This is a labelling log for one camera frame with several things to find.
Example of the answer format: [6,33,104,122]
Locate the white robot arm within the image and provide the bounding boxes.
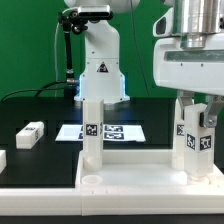
[63,0,224,127]

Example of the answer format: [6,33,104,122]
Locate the black camera on mount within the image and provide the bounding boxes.
[77,5,111,19]

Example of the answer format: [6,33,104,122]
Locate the fiducial marker sheet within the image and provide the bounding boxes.
[56,124,145,142]

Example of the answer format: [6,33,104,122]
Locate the white front fence bar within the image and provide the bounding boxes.
[0,186,224,216]

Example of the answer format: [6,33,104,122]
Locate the white desk top tray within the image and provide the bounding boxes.
[75,150,224,196]

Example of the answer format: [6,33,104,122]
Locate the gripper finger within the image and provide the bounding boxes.
[177,90,194,119]
[200,95,224,128]

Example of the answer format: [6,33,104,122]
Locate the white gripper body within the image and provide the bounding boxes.
[153,35,224,96]

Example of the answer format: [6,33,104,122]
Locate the white left fence block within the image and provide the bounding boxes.
[0,150,7,174]

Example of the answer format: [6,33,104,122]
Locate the black cable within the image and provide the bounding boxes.
[0,79,69,103]

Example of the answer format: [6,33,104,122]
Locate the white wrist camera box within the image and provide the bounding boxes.
[153,7,174,38]

